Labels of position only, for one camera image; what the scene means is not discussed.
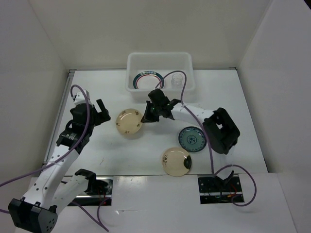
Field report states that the aluminium table edge rail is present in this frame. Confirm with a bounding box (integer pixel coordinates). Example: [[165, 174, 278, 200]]
[[42, 69, 76, 167]]

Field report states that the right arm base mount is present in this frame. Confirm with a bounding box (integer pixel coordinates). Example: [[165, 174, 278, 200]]
[[198, 176, 244, 204]]

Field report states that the white plastic bin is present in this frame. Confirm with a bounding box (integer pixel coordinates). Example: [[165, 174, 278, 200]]
[[125, 52, 196, 103]]

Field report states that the clear glass cup in bin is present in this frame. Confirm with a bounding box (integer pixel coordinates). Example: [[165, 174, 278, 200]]
[[171, 73, 184, 89]]

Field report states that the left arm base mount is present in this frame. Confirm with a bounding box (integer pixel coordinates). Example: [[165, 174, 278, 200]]
[[68, 177, 113, 206]]

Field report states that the teal red ring plate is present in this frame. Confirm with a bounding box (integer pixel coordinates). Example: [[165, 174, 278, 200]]
[[133, 70, 165, 89]]

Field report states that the beige plate with calligraphy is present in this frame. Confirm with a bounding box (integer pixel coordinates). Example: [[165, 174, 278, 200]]
[[161, 147, 192, 177]]

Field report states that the beige flower pattern plate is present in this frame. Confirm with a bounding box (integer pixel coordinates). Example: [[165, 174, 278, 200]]
[[115, 108, 142, 136]]

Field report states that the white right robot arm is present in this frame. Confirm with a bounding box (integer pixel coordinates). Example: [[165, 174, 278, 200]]
[[141, 89, 241, 191]]

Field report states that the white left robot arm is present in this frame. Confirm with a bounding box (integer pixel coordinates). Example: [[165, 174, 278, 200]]
[[8, 91, 111, 233]]

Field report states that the blue patterned small plate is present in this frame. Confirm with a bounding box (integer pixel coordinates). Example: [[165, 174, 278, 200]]
[[178, 126, 207, 153]]

